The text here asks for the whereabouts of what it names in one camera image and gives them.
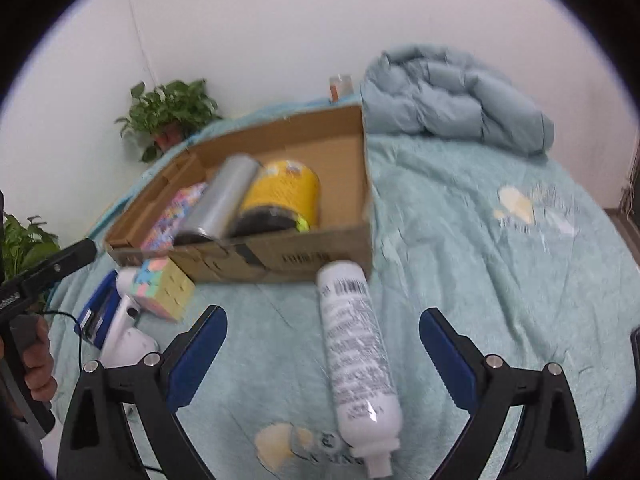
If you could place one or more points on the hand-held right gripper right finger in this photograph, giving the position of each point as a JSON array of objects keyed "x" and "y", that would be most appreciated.
[{"x": 447, "y": 355}]

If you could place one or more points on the teal quilted bed blanket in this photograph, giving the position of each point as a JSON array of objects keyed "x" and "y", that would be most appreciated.
[{"x": 475, "y": 270}]

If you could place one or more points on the colourful cartoon printed box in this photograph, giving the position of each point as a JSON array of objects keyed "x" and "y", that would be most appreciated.
[{"x": 175, "y": 215}]

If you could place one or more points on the large leaf green plant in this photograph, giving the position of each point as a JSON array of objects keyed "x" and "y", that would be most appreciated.
[{"x": 25, "y": 245}]

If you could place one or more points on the person's left hand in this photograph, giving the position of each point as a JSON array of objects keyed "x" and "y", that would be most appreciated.
[{"x": 42, "y": 360}]

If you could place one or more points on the white printed bottle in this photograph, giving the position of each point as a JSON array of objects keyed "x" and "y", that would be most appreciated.
[{"x": 355, "y": 350}]

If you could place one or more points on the grey blue folded duvet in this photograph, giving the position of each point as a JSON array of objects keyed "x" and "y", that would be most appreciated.
[{"x": 450, "y": 100}]

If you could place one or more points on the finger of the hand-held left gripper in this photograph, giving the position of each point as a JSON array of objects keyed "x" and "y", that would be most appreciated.
[{"x": 65, "y": 260}]

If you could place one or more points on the large cardboard box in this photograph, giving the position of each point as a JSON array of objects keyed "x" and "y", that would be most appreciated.
[{"x": 310, "y": 160}]

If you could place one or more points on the pastel puzzle cube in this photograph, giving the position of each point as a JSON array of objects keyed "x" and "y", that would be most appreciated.
[{"x": 165, "y": 287}]

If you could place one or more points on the yellow label black jar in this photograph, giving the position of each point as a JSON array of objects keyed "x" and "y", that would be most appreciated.
[{"x": 285, "y": 190}]

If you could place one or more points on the blue stapler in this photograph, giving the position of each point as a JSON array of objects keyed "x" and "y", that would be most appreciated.
[{"x": 97, "y": 310}]

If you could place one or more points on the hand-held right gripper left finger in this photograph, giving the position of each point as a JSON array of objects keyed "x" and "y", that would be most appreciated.
[{"x": 200, "y": 355}]

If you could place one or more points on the small orange jar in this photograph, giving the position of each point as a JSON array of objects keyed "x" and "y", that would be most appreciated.
[{"x": 340, "y": 87}]

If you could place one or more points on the silver metal can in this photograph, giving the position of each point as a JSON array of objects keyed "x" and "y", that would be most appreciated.
[{"x": 220, "y": 200}]

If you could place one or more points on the white lint roller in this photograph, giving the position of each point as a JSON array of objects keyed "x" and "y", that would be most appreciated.
[{"x": 127, "y": 330}]

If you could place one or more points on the potted plant in red pot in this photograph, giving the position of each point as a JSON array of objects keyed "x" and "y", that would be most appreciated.
[{"x": 170, "y": 107}]

